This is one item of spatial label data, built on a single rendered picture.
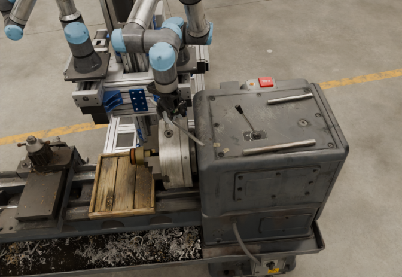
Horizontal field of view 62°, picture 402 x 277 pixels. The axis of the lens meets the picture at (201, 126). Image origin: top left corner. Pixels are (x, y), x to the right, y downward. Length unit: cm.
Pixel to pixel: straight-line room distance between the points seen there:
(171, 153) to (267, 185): 42
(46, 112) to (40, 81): 53
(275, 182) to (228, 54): 267
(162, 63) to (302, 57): 310
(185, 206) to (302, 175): 56
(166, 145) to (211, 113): 24
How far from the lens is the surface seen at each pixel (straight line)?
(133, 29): 113
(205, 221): 165
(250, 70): 371
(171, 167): 138
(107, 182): 174
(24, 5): 178
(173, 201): 164
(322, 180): 152
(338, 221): 269
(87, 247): 200
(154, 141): 150
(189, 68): 183
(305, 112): 148
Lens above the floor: 227
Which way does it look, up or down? 47 degrees down
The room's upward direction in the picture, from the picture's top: 4 degrees counter-clockwise
